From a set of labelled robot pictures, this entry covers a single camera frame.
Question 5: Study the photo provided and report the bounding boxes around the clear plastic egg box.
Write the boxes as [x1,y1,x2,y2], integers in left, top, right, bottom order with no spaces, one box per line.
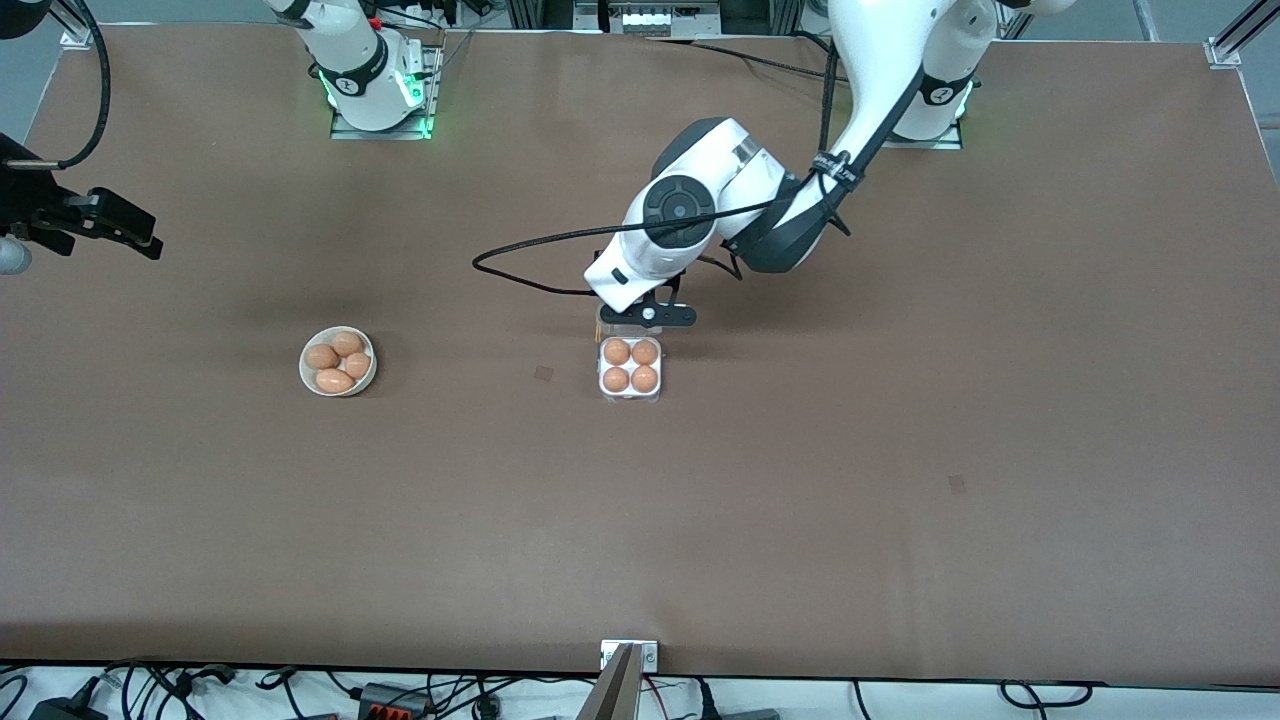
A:
[596,304,665,405]

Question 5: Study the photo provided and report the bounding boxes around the white round bowl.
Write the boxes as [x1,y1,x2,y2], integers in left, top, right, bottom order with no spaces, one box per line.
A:
[299,326,378,398]

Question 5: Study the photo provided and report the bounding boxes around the black power adapter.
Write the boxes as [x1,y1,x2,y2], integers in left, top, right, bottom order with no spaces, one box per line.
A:
[28,694,109,720]

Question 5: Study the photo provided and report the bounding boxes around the black device with orange plugs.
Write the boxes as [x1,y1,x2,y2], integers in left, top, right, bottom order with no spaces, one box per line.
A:
[358,683,433,720]

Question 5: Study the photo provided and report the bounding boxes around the diagonal aluminium profile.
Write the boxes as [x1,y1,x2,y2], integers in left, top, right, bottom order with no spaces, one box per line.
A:
[1214,0,1280,57]

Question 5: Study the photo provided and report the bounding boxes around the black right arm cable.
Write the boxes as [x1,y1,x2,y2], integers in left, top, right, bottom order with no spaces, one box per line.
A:
[5,0,112,171]

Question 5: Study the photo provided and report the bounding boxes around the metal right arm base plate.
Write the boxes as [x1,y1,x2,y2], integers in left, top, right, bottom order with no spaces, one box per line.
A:
[329,44,438,141]

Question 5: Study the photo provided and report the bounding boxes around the black cable on table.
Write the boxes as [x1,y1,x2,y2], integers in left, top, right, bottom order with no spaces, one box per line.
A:
[648,36,833,81]

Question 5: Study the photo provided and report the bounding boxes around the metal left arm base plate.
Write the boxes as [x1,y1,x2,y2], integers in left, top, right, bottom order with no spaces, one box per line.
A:
[880,50,965,151]

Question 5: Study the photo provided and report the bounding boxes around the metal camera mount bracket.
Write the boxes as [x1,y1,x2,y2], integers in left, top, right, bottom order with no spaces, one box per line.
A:
[600,640,660,672]

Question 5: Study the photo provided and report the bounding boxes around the aluminium camera mount post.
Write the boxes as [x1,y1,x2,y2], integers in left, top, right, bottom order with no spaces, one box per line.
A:
[575,643,642,720]

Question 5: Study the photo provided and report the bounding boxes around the black looped floor cable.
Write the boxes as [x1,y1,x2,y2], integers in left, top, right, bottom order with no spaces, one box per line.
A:
[1000,679,1094,708]

